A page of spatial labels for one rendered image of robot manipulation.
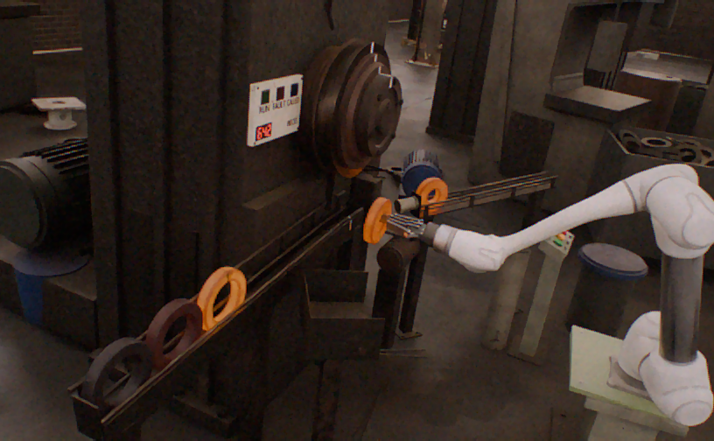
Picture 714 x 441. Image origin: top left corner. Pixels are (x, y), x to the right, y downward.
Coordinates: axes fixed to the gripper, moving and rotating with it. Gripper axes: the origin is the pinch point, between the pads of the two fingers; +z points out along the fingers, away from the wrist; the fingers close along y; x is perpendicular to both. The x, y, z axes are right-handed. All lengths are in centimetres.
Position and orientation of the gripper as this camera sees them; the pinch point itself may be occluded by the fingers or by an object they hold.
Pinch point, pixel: (378, 216)
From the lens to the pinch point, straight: 195.7
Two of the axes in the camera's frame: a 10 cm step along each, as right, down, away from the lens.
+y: 4.4, -3.2, 8.4
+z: -8.9, -3.2, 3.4
